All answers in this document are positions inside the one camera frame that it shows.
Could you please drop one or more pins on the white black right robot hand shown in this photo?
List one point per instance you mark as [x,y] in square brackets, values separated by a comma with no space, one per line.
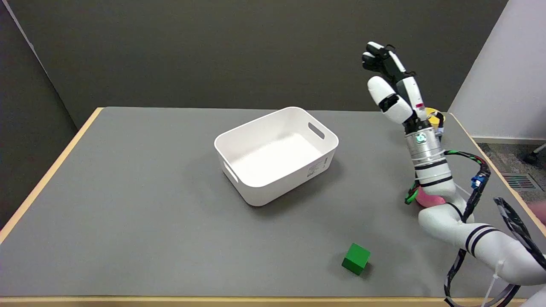
[394,102]

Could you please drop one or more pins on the yellow cup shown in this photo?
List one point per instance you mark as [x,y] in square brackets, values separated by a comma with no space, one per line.
[435,118]

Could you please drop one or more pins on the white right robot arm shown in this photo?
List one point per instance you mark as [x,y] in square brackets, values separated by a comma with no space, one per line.
[452,213]

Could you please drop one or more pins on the pink plush peach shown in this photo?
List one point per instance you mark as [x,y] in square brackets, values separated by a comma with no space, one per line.
[426,199]

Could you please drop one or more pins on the white plastic storage bin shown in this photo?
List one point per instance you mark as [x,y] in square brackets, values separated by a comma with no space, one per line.
[276,153]

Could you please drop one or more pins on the floor vent grille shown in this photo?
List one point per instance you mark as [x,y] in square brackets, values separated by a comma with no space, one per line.
[518,181]

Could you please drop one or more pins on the green wooden cube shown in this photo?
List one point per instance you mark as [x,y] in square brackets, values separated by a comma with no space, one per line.
[355,258]

